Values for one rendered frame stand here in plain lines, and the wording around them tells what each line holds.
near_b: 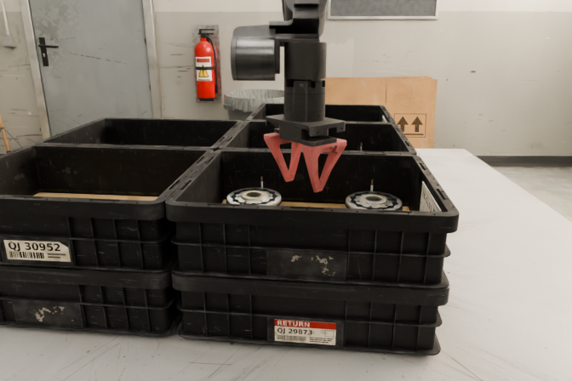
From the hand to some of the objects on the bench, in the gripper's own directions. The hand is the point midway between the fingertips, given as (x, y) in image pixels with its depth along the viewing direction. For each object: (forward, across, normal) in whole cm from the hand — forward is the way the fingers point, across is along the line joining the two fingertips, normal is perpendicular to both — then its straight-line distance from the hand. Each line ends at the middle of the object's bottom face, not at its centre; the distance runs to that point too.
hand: (303, 180), depth 63 cm
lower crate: (+25, +34, +21) cm, 47 cm away
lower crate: (+25, +5, -7) cm, 26 cm away
